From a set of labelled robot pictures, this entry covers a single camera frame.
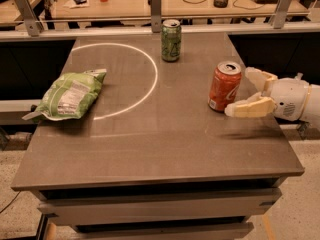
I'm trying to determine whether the green jalapeno chip bag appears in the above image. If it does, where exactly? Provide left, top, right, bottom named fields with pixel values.
left=22, top=69, right=107, bottom=121

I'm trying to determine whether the middle metal bracket post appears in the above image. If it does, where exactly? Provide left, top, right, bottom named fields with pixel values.
left=148, top=0, right=162, bottom=33

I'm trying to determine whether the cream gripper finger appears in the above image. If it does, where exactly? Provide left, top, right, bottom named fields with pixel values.
left=245, top=67, right=278, bottom=92
left=225, top=92, right=276, bottom=118

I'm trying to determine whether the right metal bracket post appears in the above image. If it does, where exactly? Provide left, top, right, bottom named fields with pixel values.
left=270, top=0, right=292, bottom=29

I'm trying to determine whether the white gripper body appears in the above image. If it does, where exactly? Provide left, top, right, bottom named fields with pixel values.
left=270, top=73, right=310, bottom=121

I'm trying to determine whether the orange coke can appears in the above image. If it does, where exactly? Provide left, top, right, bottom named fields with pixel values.
left=208, top=61, right=242, bottom=112

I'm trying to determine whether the upper cabinet drawer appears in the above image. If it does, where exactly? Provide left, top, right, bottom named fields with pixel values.
left=39, top=188, right=281, bottom=226

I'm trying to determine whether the left metal bracket post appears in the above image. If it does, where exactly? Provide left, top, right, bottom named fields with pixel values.
left=14, top=0, right=43, bottom=37

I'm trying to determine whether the metal bracket post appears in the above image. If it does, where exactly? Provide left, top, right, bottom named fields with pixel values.
left=148, top=0, right=162, bottom=33
left=270, top=0, right=292, bottom=29
left=14, top=0, right=43, bottom=37

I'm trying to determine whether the lower cabinet drawer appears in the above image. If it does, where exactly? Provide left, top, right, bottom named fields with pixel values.
left=77, top=223, right=253, bottom=240

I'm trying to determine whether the green soda can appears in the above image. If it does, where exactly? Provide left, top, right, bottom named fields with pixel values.
left=161, top=19, right=181, bottom=62

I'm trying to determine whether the cabinet drawer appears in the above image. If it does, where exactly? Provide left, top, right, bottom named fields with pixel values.
left=39, top=188, right=281, bottom=226
left=77, top=223, right=253, bottom=240

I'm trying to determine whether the background wooden desk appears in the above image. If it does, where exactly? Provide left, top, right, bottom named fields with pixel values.
left=39, top=0, right=309, bottom=22

